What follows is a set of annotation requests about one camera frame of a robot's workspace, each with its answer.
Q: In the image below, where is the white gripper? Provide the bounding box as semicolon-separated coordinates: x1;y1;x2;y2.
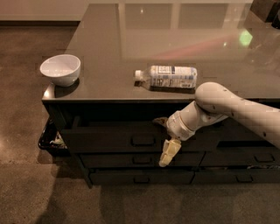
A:
152;111;195;167

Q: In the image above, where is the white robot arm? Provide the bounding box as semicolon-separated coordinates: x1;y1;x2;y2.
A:
153;82;280;167

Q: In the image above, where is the dark drawer cabinet counter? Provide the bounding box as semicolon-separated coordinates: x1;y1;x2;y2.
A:
43;3;280;186

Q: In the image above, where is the clear plastic water bottle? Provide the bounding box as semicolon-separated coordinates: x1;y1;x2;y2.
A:
134;66;198;89

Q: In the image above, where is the black bin beside cabinet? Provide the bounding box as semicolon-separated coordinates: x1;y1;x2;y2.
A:
38;118;70;157

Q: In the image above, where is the white ceramic bowl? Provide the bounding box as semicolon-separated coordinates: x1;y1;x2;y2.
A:
39;54;81;87

